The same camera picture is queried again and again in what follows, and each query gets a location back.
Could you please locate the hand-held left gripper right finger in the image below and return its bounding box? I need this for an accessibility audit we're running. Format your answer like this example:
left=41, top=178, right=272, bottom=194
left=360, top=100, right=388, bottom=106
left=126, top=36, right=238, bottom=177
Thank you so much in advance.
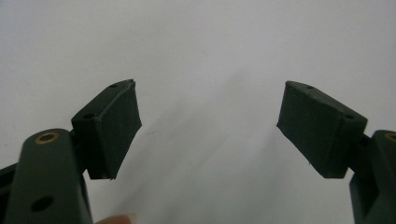
left=276, top=80, right=396, bottom=224

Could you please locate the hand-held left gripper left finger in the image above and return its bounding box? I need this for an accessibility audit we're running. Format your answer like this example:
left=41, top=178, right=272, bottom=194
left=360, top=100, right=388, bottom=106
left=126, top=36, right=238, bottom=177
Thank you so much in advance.
left=3, top=78, right=143, bottom=224

